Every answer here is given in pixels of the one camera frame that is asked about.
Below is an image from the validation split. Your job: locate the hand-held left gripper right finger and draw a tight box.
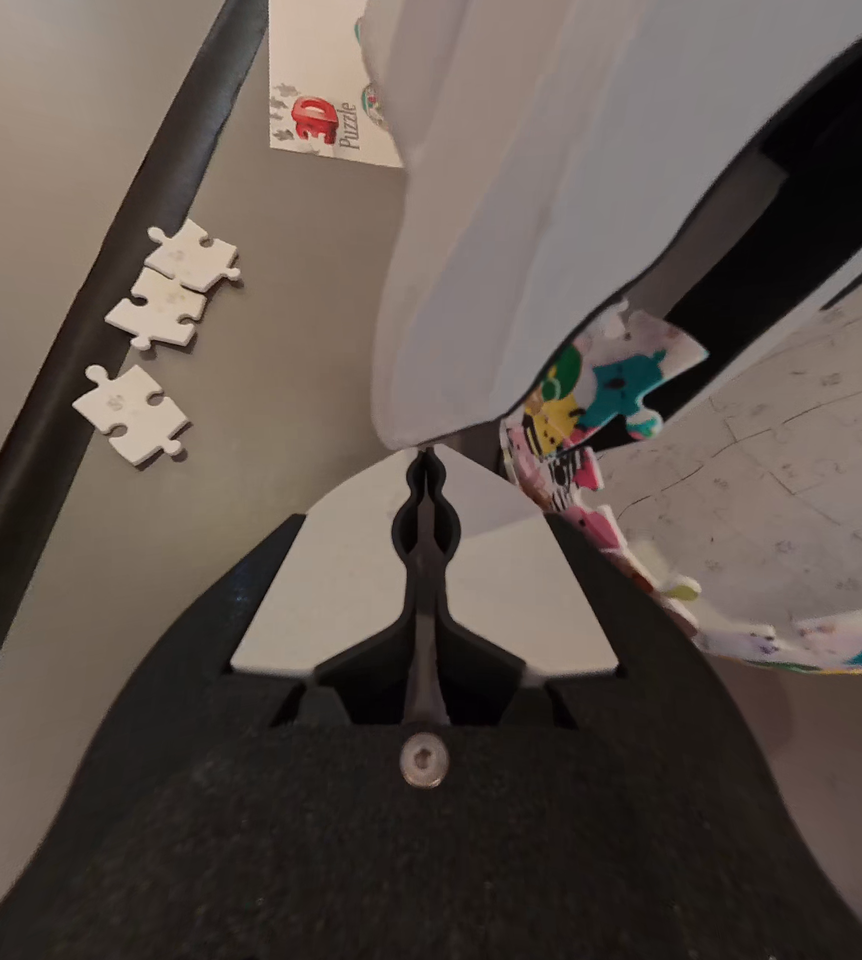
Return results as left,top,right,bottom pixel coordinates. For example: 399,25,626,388
431,446,621,724

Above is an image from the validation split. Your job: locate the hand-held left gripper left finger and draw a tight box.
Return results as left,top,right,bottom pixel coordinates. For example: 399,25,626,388
232,446,429,724

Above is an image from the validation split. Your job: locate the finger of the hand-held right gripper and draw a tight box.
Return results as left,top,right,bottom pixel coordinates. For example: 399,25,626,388
364,0,862,451
656,27,862,361

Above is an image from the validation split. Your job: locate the colourful puzzle ball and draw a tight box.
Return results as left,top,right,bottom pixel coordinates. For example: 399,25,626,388
499,278,862,676

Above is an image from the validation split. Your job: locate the puzzle instruction leaflet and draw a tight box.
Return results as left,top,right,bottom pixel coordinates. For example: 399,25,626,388
268,0,405,169

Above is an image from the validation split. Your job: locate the white puzzle piece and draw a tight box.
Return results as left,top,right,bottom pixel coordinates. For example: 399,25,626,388
104,270,210,354
73,365,192,468
146,219,244,294

